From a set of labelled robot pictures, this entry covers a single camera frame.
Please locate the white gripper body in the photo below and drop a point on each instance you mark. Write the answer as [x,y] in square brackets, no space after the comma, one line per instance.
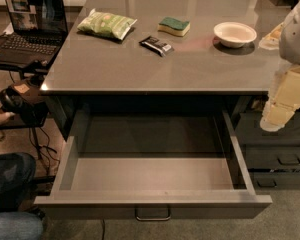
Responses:
[296,37]

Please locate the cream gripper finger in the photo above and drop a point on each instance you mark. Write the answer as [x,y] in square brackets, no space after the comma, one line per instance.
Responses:
[283,99]
[271,40]

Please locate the black rxbar chocolate wrapper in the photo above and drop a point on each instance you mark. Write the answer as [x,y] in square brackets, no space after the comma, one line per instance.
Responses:
[156,45]

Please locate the black handheld controller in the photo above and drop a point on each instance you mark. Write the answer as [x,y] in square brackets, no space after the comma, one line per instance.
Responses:
[13,101]

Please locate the open grey top drawer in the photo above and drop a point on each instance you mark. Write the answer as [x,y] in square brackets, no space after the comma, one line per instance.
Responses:
[111,165]

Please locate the white bowl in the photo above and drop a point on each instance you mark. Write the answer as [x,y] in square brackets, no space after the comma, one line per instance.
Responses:
[234,34]

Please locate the green yellow sponge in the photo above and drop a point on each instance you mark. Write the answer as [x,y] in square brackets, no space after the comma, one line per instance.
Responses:
[174,26]

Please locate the green chip bag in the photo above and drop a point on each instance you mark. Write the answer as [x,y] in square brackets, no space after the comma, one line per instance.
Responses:
[107,25]

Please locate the black laptop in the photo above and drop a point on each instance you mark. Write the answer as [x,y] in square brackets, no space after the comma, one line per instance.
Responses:
[39,29]

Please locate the black device with label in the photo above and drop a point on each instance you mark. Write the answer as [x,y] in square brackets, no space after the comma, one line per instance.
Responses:
[31,87]

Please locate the person leg blue jeans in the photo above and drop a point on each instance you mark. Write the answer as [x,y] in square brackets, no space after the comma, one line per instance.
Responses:
[16,173]

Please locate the metal drawer handle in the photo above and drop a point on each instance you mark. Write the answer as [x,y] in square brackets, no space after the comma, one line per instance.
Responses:
[152,214]

